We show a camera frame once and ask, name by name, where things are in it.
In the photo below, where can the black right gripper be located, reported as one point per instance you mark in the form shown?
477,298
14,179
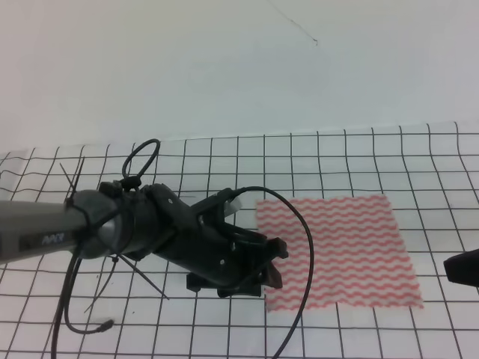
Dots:
463,268

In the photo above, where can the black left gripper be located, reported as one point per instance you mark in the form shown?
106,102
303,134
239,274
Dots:
219,256

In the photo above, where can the pink wavy striped towel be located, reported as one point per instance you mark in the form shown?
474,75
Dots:
352,248

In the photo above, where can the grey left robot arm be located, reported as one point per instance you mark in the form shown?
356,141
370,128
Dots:
97,223

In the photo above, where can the white black-grid tablecloth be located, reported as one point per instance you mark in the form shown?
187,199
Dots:
430,175

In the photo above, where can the black zip tie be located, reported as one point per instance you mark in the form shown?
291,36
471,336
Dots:
91,232

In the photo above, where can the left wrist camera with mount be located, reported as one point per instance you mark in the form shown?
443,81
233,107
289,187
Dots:
216,208

